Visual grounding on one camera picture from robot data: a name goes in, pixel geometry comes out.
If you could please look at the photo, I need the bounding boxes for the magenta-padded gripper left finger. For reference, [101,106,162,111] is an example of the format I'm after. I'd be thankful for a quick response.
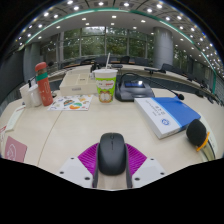
[56,142,101,189]

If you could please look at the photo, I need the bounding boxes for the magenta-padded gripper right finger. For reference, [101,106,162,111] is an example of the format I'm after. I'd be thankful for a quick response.
[124,143,168,189]

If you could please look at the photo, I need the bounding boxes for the black computer mouse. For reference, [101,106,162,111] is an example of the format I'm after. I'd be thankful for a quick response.
[96,132,128,177]

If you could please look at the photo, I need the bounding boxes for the pink mouse pad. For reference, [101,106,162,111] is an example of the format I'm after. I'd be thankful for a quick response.
[3,135,28,163]

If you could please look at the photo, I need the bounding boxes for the blue and white book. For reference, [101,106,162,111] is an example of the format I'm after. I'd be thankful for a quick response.
[134,96,202,140]

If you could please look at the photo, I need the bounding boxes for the colourful sticker sheet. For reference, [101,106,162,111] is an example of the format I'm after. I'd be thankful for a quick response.
[47,94,94,112]

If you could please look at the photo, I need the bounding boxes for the black foam handheld microphone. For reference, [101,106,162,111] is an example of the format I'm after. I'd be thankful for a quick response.
[185,118,218,161]

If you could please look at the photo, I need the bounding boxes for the beige cardboard box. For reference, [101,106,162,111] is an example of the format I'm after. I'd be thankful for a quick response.
[59,73,98,97]

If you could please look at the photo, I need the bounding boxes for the printed paper cup with straw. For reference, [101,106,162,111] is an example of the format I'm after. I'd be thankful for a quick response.
[93,52,119,104]

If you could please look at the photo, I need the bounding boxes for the pale green paper leaflet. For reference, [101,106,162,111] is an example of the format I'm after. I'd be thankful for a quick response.
[199,114,222,158]

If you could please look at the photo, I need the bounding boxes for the red thermos bottle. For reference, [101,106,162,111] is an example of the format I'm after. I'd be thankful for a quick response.
[34,61,54,107]

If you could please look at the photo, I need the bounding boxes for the red and white fan brochure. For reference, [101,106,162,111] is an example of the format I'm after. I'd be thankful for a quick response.
[0,124,8,148]

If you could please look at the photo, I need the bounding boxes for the stack of white paper cups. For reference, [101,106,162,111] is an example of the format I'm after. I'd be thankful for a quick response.
[19,83,34,108]

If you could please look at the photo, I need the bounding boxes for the dark conference chairs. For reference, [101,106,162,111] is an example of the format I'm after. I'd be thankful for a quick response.
[63,54,214,88]

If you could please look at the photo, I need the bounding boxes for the ceiling lights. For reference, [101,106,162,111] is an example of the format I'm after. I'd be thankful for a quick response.
[16,0,224,79]

